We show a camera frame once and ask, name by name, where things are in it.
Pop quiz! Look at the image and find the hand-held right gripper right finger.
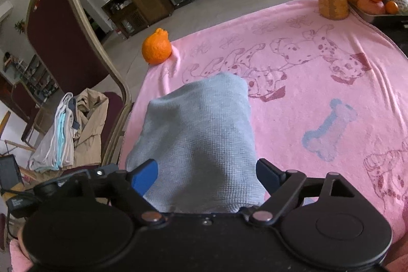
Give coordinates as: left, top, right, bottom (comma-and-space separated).
249, 158, 357, 225

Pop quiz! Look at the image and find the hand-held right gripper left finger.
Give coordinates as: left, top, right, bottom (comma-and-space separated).
72, 158, 169, 227

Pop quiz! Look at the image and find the grey sweater with blue lining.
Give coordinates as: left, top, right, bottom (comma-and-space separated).
126, 71, 266, 215

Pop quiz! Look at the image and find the black box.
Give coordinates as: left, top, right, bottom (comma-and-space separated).
0, 155, 24, 191

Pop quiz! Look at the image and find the white and light-blue garment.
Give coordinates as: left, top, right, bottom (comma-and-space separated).
29, 92, 79, 173

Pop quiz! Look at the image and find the beige garment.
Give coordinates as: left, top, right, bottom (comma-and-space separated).
62, 88, 109, 171

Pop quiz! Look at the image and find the pink printed blanket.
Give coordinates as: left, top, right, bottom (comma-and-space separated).
9, 0, 408, 272

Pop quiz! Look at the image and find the cluttered shelf rack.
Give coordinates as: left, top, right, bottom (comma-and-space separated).
3, 52, 61, 100

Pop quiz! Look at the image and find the bumpy orange citrus fruit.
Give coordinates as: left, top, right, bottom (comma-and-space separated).
142, 28, 173, 65

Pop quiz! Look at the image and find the metal fruit tray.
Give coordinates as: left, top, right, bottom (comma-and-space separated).
349, 1, 408, 24

